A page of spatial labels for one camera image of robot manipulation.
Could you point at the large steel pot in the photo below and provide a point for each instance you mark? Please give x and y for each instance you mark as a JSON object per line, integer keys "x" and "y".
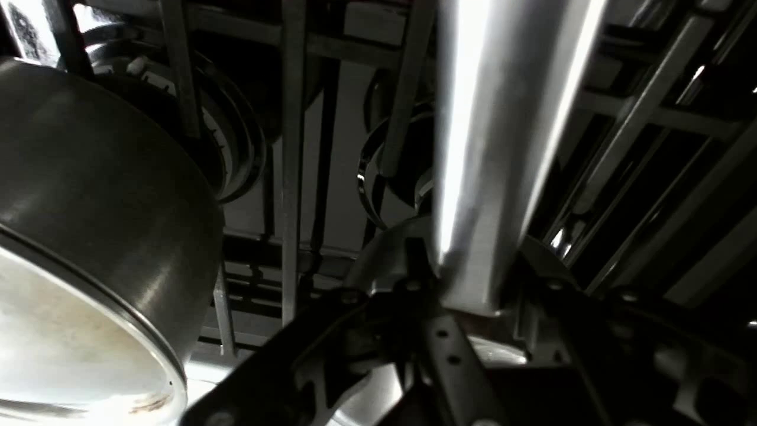
{"x": 102, "y": 181}

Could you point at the stainless black gas stove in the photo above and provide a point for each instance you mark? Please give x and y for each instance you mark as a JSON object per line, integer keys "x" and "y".
{"x": 315, "y": 157}

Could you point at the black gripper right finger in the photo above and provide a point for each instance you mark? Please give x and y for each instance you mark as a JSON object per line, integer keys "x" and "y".
{"x": 653, "y": 370}

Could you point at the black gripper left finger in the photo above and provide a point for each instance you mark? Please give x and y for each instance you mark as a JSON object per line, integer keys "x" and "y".
{"x": 380, "y": 356}

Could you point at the small lidless steel saucepan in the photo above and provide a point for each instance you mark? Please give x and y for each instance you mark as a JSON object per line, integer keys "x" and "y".
{"x": 506, "y": 142}

